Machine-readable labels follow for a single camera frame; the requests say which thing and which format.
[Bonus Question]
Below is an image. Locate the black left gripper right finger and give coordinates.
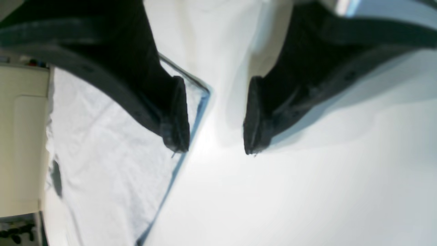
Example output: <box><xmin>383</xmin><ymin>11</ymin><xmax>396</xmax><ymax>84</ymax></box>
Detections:
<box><xmin>243</xmin><ymin>0</ymin><xmax>437</xmax><ymax>155</ymax></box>

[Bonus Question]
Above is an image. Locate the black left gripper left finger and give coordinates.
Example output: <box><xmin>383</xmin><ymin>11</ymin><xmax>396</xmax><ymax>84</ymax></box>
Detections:
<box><xmin>0</xmin><ymin>0</ymin><xmax>190</xmax><ymax>153</ymax></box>

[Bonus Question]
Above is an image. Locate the grey T-shirt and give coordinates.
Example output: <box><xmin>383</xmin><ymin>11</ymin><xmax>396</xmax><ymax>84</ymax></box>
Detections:
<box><xmin>44</xmin><ymin>55</ymin><xmax>210</xmax><ymax>246</ymax></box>

